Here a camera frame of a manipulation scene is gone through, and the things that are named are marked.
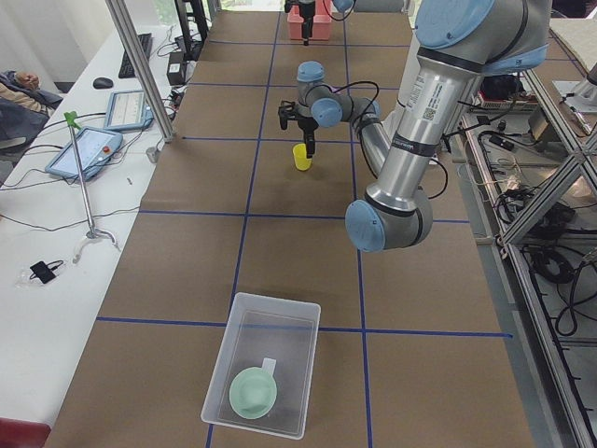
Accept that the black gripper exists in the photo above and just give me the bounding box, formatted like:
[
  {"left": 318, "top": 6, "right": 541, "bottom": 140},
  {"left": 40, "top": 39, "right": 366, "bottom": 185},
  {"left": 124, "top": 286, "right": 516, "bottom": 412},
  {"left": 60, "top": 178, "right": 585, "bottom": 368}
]
[
  {"left": 298, "top": 2, "right": 316, "bottom": 46},
  {"left": 298, "top": 117, "right": 318, "bottom": 158}
]

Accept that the yellow plastic cup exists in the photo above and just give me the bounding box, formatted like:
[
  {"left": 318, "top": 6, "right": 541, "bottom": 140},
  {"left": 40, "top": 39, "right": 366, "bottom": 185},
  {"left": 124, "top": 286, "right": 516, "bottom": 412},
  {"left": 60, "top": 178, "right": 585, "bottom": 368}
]
[{"left": 292, "top": 143, "right": 312, "bottom": 172}]

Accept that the pale green bowl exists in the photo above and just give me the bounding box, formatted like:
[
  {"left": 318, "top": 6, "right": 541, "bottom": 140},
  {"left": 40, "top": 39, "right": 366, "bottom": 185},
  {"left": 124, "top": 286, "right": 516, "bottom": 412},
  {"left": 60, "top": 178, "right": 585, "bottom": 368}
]
[{"left": 229, "top": 367, "right": 277, "bottom": 420}]

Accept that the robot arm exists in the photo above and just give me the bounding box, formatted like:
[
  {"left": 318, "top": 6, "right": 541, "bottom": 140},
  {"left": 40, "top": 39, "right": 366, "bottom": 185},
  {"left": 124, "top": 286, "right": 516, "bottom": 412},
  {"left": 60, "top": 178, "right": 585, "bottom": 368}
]
[
  {"left": 297, "top": 1, "right": 552, "bottom": 252},
  {"left": 292, "top": 0, "right": 354, "bottom": 46}
]

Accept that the black power adapter box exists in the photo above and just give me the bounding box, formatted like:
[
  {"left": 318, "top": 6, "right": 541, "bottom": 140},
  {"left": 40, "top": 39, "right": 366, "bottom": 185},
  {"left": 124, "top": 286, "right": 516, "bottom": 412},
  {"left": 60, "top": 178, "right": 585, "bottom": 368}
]
[{"left": 166, "top": 51, "right": 187, "bottom": 86}]

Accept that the white label in box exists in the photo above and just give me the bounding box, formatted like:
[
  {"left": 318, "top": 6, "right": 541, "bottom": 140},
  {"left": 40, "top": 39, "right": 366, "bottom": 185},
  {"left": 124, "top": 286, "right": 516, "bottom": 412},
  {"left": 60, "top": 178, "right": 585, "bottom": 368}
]
[{"left": 261, "top": 357, "right": 276, "bottom": 375}]

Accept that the clear plastic box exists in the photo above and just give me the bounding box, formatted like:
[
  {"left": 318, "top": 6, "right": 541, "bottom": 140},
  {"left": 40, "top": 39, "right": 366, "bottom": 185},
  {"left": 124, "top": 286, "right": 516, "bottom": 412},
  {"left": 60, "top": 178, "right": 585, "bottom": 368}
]
[{"left": 201, "top": 292, "right": 321, "bottom": 440}]

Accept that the pink plastic bin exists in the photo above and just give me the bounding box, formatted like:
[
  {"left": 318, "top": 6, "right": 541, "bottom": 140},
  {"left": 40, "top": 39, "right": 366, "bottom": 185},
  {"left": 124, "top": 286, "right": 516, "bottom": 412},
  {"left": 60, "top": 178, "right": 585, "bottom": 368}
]
[{"left": 286, "top": 8, "right": 331, "bottom": 41}]

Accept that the black keyboard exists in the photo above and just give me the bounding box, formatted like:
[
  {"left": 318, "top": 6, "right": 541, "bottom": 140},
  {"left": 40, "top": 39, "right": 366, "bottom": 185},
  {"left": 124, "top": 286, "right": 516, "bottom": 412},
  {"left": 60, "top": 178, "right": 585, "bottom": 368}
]
[{"left": 118, "top": 33, "right": 154, "bottom": 79}]

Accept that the far teach pendant tablet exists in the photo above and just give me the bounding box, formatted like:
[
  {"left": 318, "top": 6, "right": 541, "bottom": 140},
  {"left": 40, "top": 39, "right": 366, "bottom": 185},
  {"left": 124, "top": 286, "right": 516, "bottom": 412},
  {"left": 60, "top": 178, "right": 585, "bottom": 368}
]
[{"left": 104, "top": 90, "right": 154, "bottom": 132}]

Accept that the teach pendant tablet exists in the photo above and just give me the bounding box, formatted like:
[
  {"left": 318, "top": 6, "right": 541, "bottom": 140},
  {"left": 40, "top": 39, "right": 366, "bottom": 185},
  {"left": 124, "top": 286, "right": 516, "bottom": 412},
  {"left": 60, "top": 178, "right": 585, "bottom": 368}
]
[
  {"left": 104, "top": 90, "right": 154, "bottom": 132},
  {"left": 45, "top": 127, "right": 123, "bottom": 180}
]

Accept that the black computer mouse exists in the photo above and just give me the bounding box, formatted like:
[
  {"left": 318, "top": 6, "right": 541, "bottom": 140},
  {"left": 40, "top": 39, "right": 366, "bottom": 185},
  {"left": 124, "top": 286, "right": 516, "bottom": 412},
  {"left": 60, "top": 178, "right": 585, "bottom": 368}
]
[{"left": 92, "top": 77, "right": 114, "bottom": 90}]

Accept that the near teach pendant tablet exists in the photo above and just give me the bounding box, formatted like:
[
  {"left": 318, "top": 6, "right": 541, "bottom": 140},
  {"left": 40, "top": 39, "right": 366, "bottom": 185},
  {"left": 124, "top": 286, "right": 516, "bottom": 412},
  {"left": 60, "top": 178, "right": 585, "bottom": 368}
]
[{"left": 45, "top": 127, "right": 123, "bottom": 180}]

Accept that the metal stand with green clip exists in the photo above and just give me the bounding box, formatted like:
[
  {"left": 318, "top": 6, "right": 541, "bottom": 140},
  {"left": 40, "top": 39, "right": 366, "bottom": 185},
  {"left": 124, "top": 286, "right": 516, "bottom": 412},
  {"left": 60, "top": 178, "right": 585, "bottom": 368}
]
[{"left": 63, "top": 111, "right": 119, "bottom": 264}]

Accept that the seated person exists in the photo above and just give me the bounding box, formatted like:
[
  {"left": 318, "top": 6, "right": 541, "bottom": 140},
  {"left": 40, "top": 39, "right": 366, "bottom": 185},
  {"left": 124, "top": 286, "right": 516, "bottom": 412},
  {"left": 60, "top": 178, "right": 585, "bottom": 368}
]
[{"left": 1, "top": 70, "right": 62, "bottom": 153}]

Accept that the small black device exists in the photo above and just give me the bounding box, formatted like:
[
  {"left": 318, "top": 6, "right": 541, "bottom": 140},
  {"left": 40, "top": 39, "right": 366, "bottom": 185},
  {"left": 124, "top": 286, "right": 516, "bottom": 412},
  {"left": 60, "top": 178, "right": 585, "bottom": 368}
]
[{"left": 29, "top": 259, "right": 64, "bottom": 285}]

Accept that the red chair corner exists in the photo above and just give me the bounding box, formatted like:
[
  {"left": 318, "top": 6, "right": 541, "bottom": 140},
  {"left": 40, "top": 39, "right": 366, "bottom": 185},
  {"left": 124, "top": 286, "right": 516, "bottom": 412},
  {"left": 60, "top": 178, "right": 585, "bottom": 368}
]
[{"left": 0, "top": 418, "right": 51, "bottom": 448}]

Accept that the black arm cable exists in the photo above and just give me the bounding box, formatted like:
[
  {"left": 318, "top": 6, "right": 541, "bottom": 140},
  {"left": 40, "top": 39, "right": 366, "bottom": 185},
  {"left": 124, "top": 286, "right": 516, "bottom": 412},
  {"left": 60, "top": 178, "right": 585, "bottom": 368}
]
[{"left": 328, "top": 81, "right": 449, "bottom": 200}]

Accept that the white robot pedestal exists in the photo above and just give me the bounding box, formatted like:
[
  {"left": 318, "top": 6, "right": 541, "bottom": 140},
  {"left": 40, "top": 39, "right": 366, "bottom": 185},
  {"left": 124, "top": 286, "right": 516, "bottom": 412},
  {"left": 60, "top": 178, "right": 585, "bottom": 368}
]
[{"left": 382, "top": 57, "right": 420, "bottom": 138}]

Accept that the aluminium frame post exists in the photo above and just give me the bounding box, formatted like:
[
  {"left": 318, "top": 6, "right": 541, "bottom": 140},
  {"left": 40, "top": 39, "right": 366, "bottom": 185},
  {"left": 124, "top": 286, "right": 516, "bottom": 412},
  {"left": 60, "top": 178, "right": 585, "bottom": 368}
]
[{"left": 105, "top": 0, "right": 174, "bottom": 144}]

